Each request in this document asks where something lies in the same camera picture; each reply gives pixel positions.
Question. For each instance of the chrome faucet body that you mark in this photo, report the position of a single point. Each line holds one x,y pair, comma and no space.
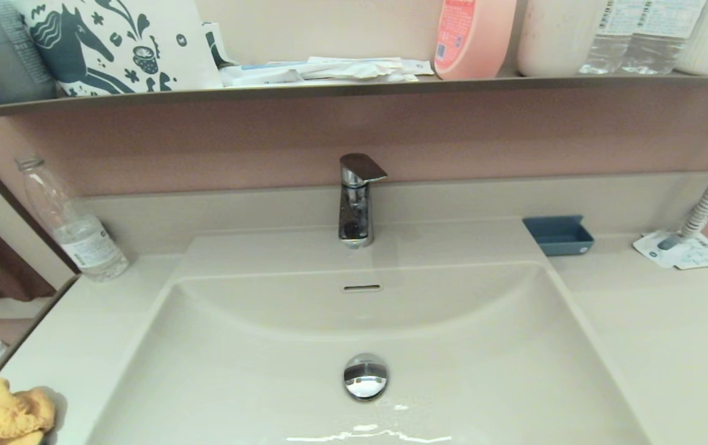
354,213

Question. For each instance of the beige ceramic sink basin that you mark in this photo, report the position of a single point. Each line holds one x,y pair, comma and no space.
267,383

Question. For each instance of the white crumpled wrapper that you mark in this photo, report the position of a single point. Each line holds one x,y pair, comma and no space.
360,68

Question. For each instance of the chrome drain stopper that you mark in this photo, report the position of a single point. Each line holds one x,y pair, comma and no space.
366,377

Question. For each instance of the small white card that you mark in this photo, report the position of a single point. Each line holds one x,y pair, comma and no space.
420,67

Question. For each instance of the white packet with blue stripe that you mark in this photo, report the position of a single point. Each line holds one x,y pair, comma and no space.
264,76

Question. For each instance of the blue soap dish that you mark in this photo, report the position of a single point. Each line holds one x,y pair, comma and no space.
561,238

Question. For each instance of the pink plastic bottle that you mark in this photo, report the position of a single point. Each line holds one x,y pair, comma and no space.
483,43

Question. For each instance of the small white printed box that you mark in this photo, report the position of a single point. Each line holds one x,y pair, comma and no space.
214,43

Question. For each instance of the white bag with horse print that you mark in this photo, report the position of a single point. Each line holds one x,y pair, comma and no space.
168,62

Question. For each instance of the cream white jar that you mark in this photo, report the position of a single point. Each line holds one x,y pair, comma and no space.
551,43

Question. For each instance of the capless clear plastic bottle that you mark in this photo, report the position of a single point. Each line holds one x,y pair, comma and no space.
81,241

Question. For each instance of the clear plastic water bottle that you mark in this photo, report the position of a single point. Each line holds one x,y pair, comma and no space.
656,49
607,55

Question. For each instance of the white printed paper leaflet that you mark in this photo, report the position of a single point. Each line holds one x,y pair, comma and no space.
703,254

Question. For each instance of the brown wall shelf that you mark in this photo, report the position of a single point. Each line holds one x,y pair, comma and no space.
329,90

